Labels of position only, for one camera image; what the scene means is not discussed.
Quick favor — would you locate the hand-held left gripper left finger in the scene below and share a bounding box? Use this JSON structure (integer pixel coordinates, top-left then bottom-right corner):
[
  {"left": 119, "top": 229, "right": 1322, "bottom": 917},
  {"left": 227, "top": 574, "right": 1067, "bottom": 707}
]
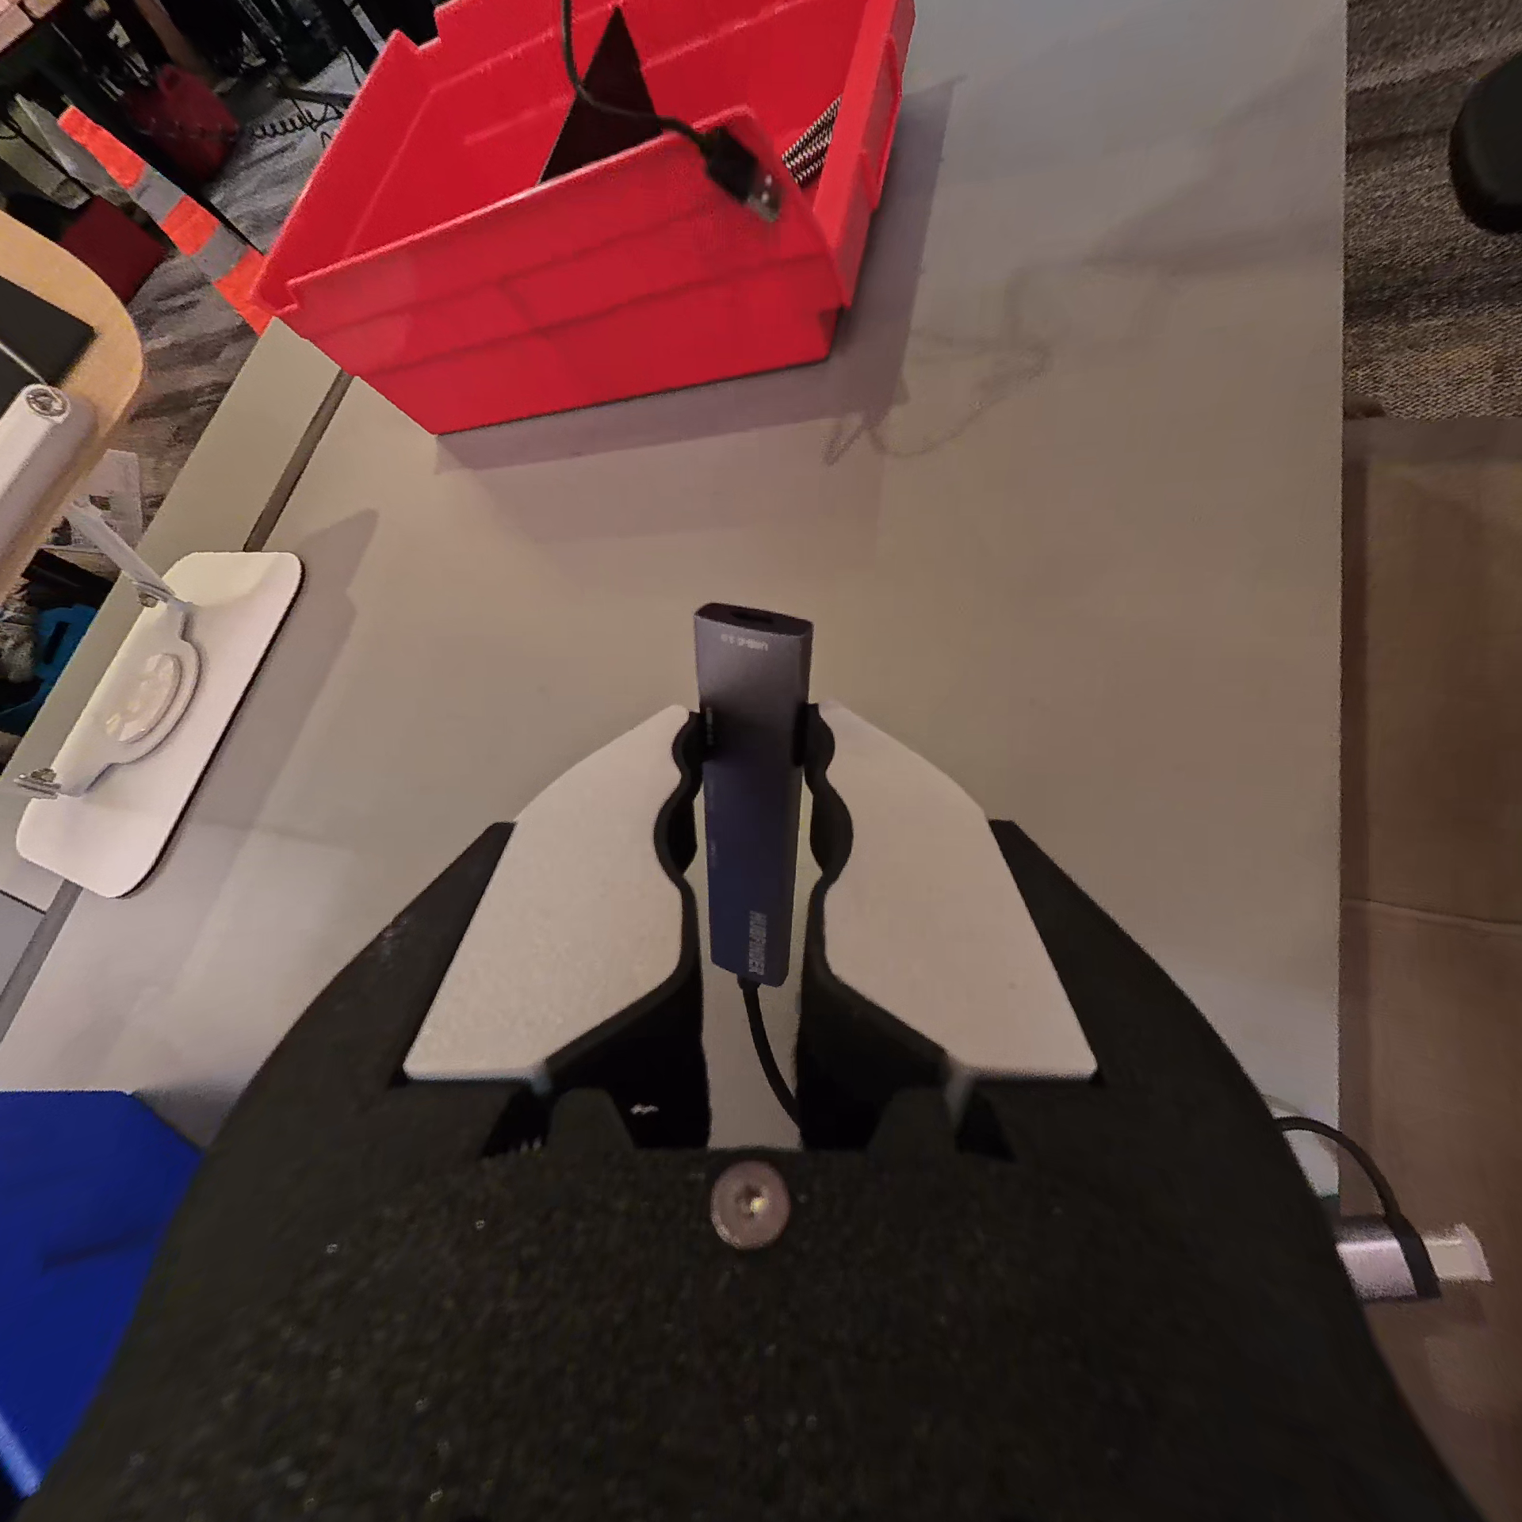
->
[{"left": 404, "top": 707, "right": 710, "bottom": 1115}]

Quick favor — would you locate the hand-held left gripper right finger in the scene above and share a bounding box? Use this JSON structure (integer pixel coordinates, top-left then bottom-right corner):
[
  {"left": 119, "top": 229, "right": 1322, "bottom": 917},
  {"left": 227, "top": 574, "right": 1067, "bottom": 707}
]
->
[{"left": 798, "top": 703, "right": 1096, "bottom": 1115}]

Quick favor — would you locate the blue plastic bin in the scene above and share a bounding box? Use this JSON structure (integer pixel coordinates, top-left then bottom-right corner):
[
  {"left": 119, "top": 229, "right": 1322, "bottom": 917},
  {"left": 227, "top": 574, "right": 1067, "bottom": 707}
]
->
[{"left": 0, "top": 1090, "right": 206, "bottom": 1500}]

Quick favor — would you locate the red plastic bin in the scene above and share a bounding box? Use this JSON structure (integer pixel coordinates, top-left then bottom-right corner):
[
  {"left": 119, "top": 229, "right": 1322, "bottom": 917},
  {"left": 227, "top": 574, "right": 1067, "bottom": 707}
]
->
[{"left": 251, "top": 0, "right": 920, "bottom": 438}]

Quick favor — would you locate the braided grey cable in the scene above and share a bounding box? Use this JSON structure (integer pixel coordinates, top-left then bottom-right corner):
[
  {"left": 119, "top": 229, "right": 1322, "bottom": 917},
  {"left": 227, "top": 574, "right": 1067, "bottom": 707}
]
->
[{"left": 783, "top": 105, "right": 844, "bottom": 197}]

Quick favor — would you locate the thick black cable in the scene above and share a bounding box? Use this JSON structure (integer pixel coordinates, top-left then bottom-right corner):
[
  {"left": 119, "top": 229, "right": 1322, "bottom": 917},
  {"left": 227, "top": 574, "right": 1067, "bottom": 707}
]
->
[{"left": 561, "top": 0, "right": 790, "bottom": 229}]

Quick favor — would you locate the grey desk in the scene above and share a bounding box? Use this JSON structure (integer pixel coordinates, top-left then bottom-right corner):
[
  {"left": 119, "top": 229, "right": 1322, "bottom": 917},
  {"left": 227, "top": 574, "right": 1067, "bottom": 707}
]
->
[{"left": 0, "top": 0, "right": 1348, "bottom": 1132}]

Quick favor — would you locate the white folding stand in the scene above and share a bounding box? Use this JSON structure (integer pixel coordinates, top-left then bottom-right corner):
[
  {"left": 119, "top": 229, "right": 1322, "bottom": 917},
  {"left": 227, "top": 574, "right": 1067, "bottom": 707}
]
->
[{"left": 0, "top": 381, "right": 306, "bottom": 901}]

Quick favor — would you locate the orange traffic cone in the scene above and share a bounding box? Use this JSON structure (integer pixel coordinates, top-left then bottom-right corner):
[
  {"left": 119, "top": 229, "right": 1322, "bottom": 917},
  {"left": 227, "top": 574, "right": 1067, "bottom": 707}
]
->
[{"left": 57, "top": 105, "right": 278, "bottom": 338}]

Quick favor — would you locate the black divider in red bin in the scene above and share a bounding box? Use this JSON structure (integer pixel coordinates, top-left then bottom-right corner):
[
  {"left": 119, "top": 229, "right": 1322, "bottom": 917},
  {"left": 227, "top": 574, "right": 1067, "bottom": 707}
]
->
[{"left": 541, "top": 10, "right": 666, "bottom": 183}]

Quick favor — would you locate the red floor bag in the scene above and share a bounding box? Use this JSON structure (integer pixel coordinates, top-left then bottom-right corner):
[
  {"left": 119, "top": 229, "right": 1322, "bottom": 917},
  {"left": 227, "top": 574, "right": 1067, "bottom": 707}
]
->
[{"left": 119, "top": 61, "right": 243, "bottom": 183}]

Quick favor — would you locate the black office chair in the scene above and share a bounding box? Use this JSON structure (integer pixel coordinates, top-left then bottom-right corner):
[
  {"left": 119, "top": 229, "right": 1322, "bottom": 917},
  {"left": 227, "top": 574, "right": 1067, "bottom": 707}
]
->
[{"left": 1449, "top": 53, "right": 1522, "bottom": 238}]

